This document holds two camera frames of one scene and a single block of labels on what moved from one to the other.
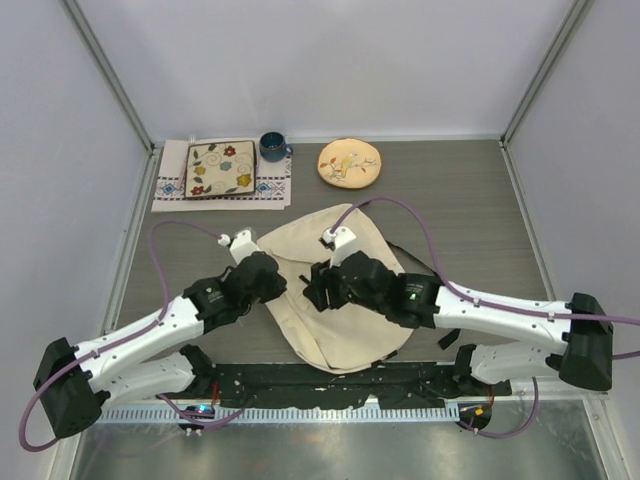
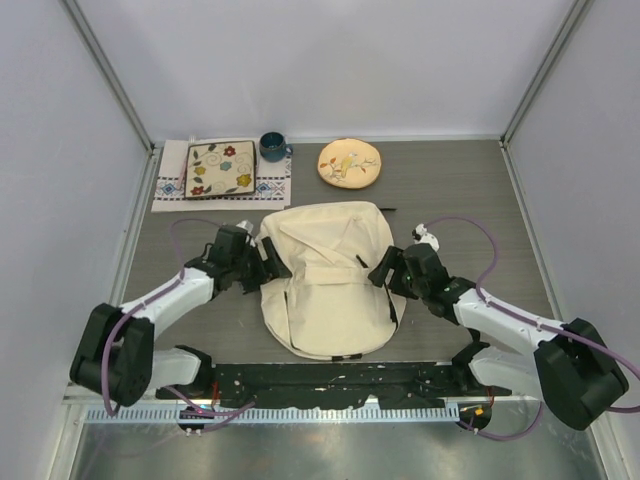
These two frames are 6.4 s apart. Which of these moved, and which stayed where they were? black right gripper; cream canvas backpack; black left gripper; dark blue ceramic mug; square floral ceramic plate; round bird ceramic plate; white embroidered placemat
Moved: black right gripper; cream canvas backpack; black left gripper
Stayed: dark blue ceramic mug; white embroidered placemat; round bird ceramic plate; square floral ceramic plate
